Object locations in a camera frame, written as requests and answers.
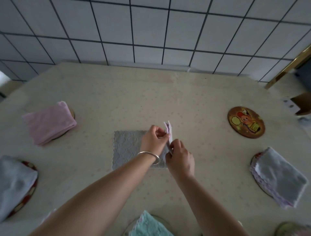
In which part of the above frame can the person's left hand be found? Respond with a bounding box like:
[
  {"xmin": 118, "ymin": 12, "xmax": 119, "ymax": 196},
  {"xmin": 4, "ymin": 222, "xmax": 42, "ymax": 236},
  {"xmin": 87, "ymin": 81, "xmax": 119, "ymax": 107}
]
[{"xmin": 140, "ymin": 124, "xmax": 170, "ymax": 159}]

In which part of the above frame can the person's right hand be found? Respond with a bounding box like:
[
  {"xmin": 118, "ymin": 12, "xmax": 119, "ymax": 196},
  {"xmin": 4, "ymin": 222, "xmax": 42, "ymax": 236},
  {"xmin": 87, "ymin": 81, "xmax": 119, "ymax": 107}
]
[{"xmin": 165, "ymin": 139, "xmax": 196, "ymax": 180}]

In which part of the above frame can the dark brown round coaster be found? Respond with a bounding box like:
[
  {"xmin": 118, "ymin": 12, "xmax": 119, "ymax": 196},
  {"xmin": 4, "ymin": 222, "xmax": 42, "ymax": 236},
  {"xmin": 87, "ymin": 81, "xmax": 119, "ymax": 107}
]
[{"xmin": 227, "ymin": 106, "xmax": 266, "ymax": 139}]

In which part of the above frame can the red bordered round coaster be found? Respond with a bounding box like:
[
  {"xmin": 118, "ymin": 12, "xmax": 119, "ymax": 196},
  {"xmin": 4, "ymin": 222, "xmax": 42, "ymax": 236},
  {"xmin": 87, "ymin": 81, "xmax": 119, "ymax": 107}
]
[{"xmin": 7, "ymin": 160, "xmax": 39, "ymax": 219}]

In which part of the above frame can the person's right forearm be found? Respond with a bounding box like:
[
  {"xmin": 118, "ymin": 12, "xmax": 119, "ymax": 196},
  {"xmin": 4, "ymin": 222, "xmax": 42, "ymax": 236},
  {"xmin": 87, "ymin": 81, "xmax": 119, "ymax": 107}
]
[{"xmin": 175, "ymin": 174, "xmax": 251, "ymax": 236}]

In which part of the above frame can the person's left forearm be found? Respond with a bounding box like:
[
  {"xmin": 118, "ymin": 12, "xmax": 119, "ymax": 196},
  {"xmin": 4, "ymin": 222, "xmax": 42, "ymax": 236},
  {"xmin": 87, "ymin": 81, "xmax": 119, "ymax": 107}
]
[{"xmin": 29, "ymin": 153, "xmax": 160, "ymax": 236}]

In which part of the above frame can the brown cardboard box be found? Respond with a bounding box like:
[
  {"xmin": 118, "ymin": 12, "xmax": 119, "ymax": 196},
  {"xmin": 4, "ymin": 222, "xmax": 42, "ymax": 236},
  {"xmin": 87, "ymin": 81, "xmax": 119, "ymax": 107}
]
[{"xmin": 290, "ymin": 92, "xmax": 311, "ymax": 116}]

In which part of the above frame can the dark blue panel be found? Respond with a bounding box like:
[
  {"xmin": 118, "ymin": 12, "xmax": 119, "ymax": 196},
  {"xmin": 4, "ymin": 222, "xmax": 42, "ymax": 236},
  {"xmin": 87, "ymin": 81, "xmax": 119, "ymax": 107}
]
[{"xmin": 296, "ymin": 61, "xmax": 311, "ymax": 92}]

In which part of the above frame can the white wooden chair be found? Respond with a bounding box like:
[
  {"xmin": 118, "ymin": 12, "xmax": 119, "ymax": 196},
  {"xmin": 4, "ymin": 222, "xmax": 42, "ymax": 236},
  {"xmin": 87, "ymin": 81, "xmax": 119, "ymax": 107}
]
[{"xmin": 0, "ymin": 70, "xmax": 11, "ymax": 98}]

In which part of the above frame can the silver bangle bracelet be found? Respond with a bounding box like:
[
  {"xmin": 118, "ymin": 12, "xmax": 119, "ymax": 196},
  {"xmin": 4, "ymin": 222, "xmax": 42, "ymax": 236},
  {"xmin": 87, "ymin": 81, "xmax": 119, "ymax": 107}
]
[{"xmin": 137, "ymin": 151, "xmax": 161, "ymax": 165}]

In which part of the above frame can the golden door frame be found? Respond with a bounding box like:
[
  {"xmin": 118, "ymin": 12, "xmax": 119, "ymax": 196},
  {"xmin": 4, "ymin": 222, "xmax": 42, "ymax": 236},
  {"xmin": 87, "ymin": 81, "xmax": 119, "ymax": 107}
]
[{"xmin": 264, "ymin": 43, "xmax": 311, "ymax": 89}]

